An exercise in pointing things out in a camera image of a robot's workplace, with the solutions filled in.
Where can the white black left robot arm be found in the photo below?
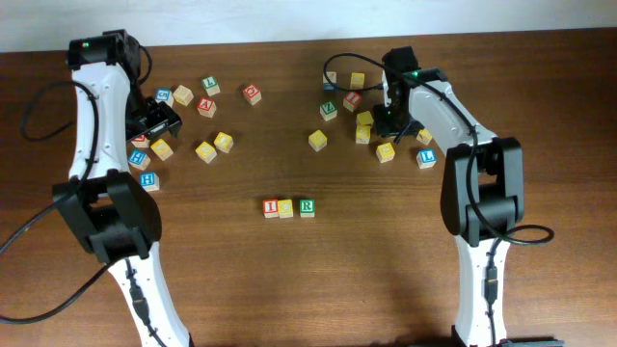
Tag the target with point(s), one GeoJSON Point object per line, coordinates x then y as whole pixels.
{"type": "Point", "coordinates": [111, 215]}

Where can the wooden block blue side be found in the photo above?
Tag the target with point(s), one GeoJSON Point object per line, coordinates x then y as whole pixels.
{"type": "Point", "coordinates": [329, 81]}

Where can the red letter M block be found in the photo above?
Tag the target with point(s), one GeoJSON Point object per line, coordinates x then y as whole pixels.
{"type": "Point", "coordinates": [141, 142]}

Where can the yellow block far left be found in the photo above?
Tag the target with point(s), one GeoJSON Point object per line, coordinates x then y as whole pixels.
{"type": "Point", "coordinates": [162, 149]}

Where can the yellow block middle upper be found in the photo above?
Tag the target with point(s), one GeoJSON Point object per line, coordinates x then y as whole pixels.
{"type": "Point", "coordinates": [364, 119]}

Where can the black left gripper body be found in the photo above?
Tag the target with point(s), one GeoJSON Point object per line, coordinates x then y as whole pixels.
{"type": "Point", "coordinates": [150, 118]}

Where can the yellow block left upper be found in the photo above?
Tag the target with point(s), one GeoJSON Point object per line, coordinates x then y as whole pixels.
{"type": "Point", "coordinates": [223, 142]}

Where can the red letter i block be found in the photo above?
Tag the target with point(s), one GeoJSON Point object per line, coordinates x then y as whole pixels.
{"type": "Point", "coordinates": [352, 101]}
{"type": "Point", "coordinates": [270, 208]}

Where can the green letter R block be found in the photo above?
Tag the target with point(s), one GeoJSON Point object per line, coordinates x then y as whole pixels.
{"type": "Point", "coordinates": [307, 208]}

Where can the blue letter H block upper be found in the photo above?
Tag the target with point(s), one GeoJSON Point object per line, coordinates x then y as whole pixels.
{"type": "Point", "coordinates": [139, 160]}

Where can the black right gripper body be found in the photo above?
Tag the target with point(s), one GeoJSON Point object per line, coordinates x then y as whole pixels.
{"type": "Point", "coordinates": [388, 120]}

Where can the blue letter H block lower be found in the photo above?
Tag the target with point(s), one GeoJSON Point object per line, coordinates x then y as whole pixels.
{"type": "Point", "coordinates": [150, 181]}

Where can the red letter A block left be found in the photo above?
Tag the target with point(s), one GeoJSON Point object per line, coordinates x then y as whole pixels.
{"type": "Point", "coordinates": [206, 107]}

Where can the yellow letter C block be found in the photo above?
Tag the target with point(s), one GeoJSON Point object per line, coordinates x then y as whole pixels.
{"type": "Point", "coordinates": [285, 208]}

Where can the green letter L block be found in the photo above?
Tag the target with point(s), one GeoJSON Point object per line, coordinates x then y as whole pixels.
{"type": "Point", "coordinates": [211, 85]}

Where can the red letter C block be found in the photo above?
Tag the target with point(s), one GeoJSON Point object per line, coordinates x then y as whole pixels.
{"type": "Point", "coordinates": [252, 94]}

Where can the yellow block middle lower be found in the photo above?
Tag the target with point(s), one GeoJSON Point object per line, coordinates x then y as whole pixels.
{"type": "Point", "coordinates": [363, 133]}

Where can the yellow block tilted right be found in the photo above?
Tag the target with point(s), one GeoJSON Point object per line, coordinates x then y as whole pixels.
{"type": "Point", "coordinates": [424, 136]}

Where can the yellow block top centre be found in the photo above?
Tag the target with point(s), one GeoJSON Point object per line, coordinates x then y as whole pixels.
{"type": "Point", "coordinates": [357, 80]}

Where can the green letter Z block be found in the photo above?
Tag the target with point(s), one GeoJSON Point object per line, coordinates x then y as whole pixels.
{"type": "Point", "coordinates": [328, 111]}

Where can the yellow block lower right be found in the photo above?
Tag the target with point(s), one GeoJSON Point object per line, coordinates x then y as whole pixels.
{"type": "Point", "coordinates": [385, 152]}

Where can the blue letter h block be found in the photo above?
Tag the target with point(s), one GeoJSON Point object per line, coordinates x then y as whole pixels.
{"type": "Point", "coordinates": [150, 181]}
{"type": "Point", "coordinates": [139, 160]}

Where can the plain wooden block left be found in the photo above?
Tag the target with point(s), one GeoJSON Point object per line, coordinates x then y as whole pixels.
{"type": "Point", "coordinates": [183, 95]}

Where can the yellow block left lower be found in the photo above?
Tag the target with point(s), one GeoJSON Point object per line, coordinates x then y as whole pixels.
{"type": "Point", "coordinates": [206, 152]}

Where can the blue block top left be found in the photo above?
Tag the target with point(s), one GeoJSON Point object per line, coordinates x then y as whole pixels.
{"type": "Point", "coordinates": [165, 95]}

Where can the blue letter L block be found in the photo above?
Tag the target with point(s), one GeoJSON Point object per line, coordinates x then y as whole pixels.
{"type": "Point", "coordinates": [426, 158]}

